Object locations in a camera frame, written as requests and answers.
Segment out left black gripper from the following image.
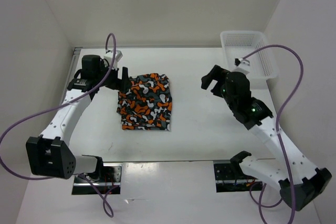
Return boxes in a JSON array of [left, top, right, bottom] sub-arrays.
[[95, 60, 132, 92]]

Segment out orange camouflage shorts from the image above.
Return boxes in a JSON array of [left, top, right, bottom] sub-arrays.
[[117, 73, 173, 131]]

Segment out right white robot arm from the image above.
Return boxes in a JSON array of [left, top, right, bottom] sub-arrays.
[[201, 65, 332, 211]]

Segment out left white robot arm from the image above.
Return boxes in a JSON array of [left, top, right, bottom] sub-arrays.
[[26, 50, 131, 182]]

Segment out white plastic basket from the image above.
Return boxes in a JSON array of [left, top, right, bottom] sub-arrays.
[[220, 30, 279, 85]]

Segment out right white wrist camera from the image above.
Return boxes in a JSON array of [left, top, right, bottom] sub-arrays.
[[232, 58, 250, 76]]

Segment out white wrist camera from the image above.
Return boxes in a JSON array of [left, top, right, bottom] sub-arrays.
[[103, 50, 123, 65], [232, 58, 250, 76]]

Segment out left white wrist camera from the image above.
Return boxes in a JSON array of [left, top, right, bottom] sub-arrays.
[[103, 50, 123, 65]]

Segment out aluminium rail at table edge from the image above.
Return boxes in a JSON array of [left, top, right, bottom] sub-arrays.
[[60, 47, 82, 103]]

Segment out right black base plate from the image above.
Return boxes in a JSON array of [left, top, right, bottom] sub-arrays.
[[213, 160, 263, 193]]

